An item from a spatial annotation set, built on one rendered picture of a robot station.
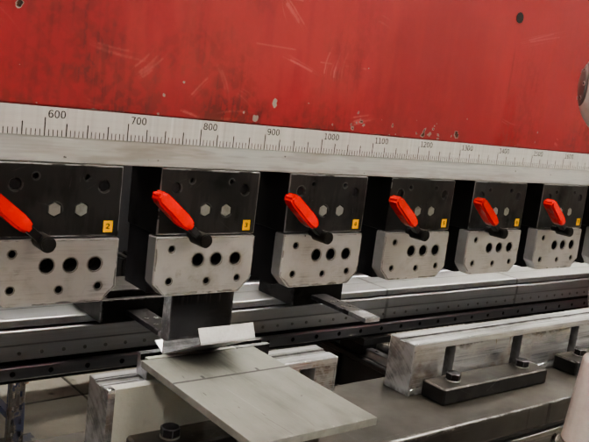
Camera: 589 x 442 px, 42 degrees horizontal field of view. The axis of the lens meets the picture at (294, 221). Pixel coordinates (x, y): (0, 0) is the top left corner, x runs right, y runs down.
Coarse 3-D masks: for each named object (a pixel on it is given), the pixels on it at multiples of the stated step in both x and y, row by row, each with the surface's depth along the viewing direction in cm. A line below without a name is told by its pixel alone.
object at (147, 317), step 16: (128, 288) 123; (80, 304) 125; (96, 304) 120; (112, 304) 120; (128, 304) 122; (144, 304) 123; (160, 304) 125; (96, 320) 120; (112, 320) 120; (128, 320) 122; (144, 320) 117; (160, 320) 118; (160, 336) 113
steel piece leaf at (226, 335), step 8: (200, 328) 99; (208, 328) 100; (216, 328) 100; (224, 328) 101; (232, 328) 102; (240, 328) 102; (248, 328) 103; (200, 336) 99; (208, 336) 99; (216, 336) 100; (224, 336) 101; (232, 336) 101; (240, 336) 102; (248, 336) 103; (200, 344) 98; (208, 344) 99; (216, 344) 101; (224, 344) 104; (232, 344) 107; (176, 352) 104; (184, 352) 107
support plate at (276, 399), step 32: (224, 352) 109; (256, 352) 111; (192, 384) 96; (224, 384) 97; (256, 384) 99; (288, 384) 100; (224, 416) 88; (256, 416) 89; (288, 416) 90; (320, 416) 91; (352, 416) 93
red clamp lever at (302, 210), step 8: (288, 200) 105; (296, 200) 104; (296, 208) 105; (304, 208) 106; (296, 216) 107; (304, 216) 106; (312, 216) 107; (304, 224) 108; (312, 224) 107; (312, 232) 110; (320, 232) 109; (328, 232) 109; (320, 240) 109; (328, 240) 109
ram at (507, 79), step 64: (0, 0) 80; (64, 0) 84; (128, 0) 89; (192, 0) 94; (256, 0) 99; (320, 0) 105; (384, 0) 112; (448, 0) 120; (512, 0) 129; (576, 0) 140; (0, 64) 82; (64, 64) 86; (128, 64) 90; (192, 64) 95; (256, 64) 101; (320, 64) 107; (384, 64) 115; (448, 64) 123; (512, 64) 133; (576, 64) 144; (320, 128) 110; (384, 128) 117; (448, 128) 126; (512, 128) 136; (576, 128) 148
